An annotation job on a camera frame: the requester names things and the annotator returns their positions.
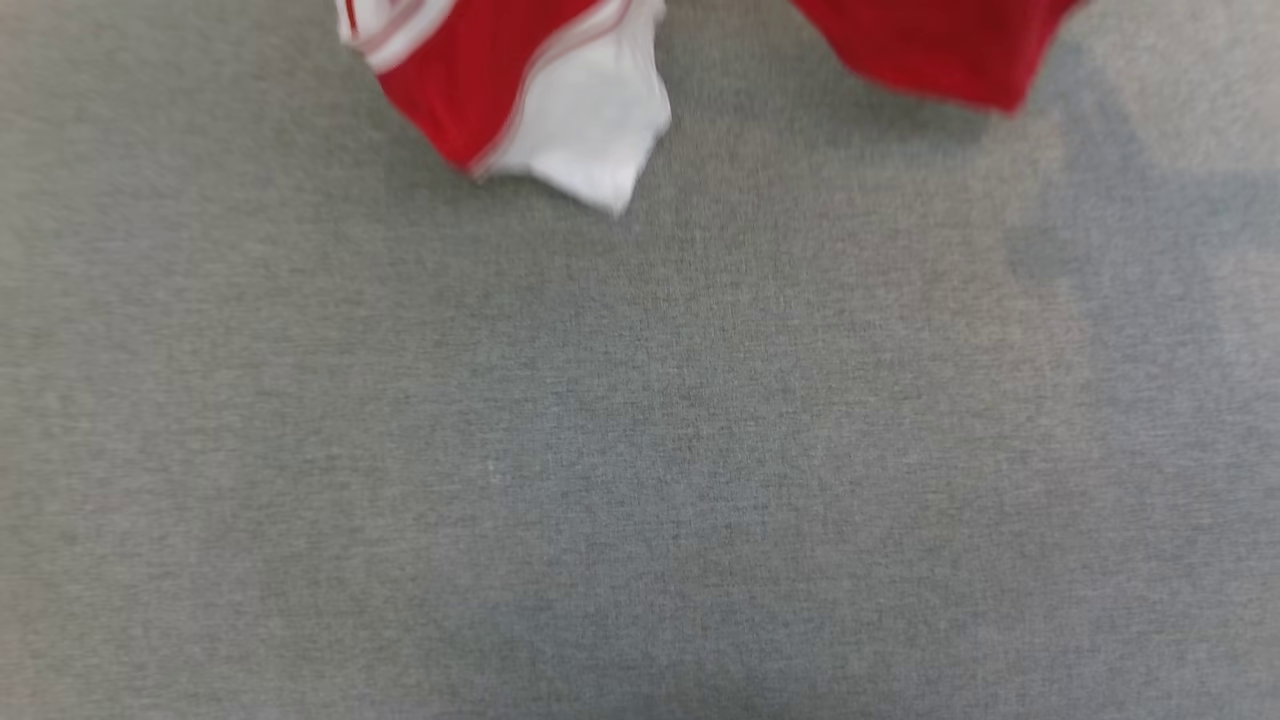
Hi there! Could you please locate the red and white garment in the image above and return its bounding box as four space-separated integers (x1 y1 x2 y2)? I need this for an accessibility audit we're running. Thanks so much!
335 0 1087 217

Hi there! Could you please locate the grey fabric sofa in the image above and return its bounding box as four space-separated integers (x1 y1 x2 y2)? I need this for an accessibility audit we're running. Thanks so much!
0 0 1280 720

